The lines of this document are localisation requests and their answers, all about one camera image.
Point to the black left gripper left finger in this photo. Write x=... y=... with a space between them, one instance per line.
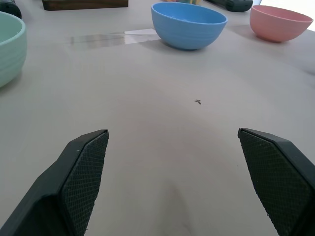
x=73 y=182

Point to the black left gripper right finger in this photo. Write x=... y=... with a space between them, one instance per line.
x=278 y=179

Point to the mint green plastic bowl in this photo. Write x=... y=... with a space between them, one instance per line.
x=8 y=49

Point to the clear tape strip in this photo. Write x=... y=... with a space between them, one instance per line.
x=113 y=39

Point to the pink plastic bowl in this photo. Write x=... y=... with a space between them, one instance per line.
x=276 y=23

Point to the blue plastic bowl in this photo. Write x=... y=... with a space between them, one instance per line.
x=188 y=25

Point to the dark wooden block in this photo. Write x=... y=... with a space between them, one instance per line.
x=85 y=4

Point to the black oblong device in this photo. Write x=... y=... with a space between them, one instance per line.
x=233 y=5

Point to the black cylindrical object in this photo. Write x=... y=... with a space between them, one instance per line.
x=9 y=8

